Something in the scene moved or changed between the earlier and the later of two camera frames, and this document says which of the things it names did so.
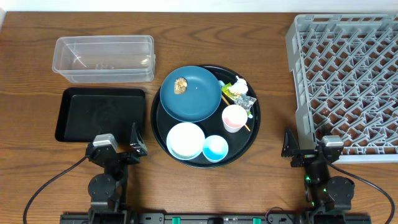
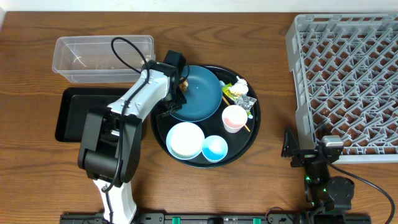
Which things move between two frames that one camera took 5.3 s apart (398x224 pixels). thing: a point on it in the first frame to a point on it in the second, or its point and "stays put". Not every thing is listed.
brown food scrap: (180, 84) stays put
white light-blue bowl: (185, 140) stays put
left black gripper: (123, 156) to (174, 101)
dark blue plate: (191, 94) stays put
